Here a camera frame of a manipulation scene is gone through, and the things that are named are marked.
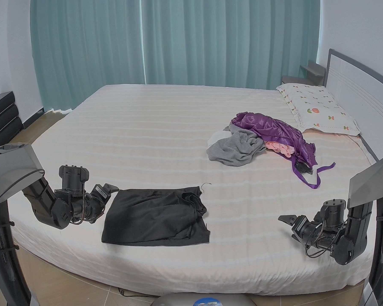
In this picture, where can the white garment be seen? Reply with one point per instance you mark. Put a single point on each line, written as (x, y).
(217, 138)

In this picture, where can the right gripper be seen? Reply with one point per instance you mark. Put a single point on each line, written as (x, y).
(308, 233)

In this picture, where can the bed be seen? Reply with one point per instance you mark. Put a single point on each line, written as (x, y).
(146, 132)

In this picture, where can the purple satin garment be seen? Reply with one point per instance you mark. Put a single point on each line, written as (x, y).
(271, 127)

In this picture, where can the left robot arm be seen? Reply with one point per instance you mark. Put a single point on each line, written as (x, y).
(12, 170)

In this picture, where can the grey bedside table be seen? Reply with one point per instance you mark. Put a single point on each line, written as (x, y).
(304, 75)

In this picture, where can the blue-green curtain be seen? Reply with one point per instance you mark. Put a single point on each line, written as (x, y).
(89, 43)
(229, 33)

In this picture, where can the black chest of drawers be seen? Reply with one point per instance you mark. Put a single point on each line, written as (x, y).
(1, 119)

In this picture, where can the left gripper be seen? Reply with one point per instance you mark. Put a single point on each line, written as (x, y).
(97, 202)

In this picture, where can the black T-shirt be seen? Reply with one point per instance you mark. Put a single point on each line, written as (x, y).
(153, 218)

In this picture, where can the grey knitted garment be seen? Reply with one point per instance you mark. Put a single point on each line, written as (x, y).
(233, 150)

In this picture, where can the white printed pillow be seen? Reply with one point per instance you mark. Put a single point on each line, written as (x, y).
(319, 107)

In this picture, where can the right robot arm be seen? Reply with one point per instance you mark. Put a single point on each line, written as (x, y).
(367, 183)

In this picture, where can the pink garment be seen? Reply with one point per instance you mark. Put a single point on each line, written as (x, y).
(279, 148)

